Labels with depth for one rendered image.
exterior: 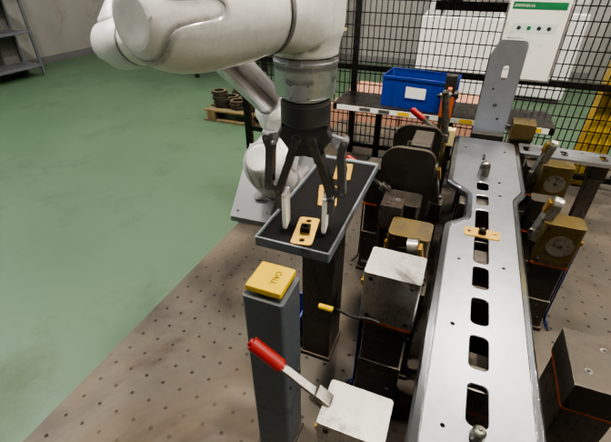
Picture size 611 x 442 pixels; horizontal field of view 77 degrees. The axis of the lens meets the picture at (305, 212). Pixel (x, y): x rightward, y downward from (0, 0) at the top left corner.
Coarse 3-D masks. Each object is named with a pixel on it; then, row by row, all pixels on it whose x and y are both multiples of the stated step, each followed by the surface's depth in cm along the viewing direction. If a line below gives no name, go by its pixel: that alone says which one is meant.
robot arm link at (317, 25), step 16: (304, 0) 43; (320, 0) 45; (336, 0) 47; (304, 16) 44; (320, 16) 46; (336, 16) 48; (304, 32) 45; (320, 32) 47; (336, 32) 49; (288, 48) 47; (304, 48) 48; (320, 48) 49; (336, 48) 51
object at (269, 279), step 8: (264, 264) 62; (272, 264) 62; (256, 272) 61; (264, 272) 61; (272, 272) 61; (280, 272) 61; (288, 272) 61; (248, 280) 59; (256, 280) 59; (264, 280) 59; (272, 280) 59; (280, 280) 59; (288, 280) 59; (248, 288) 59; (256, 288) 58; (264, 288) 58; (272, 288) 58; (280, 288) 58; (272, 296) 58; (280, 296) 57
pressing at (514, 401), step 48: (480, 144) 144; (480, 192) 114; (432, 288) 80; (432, 336) 70; (480, 336) 70; (528, 336) 70; (432, 384) 62; (480, 384) 62; (528, 384) 62; (432, 432) 56; (528, 432) 56
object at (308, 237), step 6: (300, 222) 72; (306, 222) 72; (312, 222) 72; (318, 222) 72; (300, 228) 69; (306, 228) 69; (312, 228) 70; (294, 234) 69; (300, 234) 69; (306, 234) 69; (312, 234) 69; (294, 240) 67; (306, 240) 67; (312, 240) 67
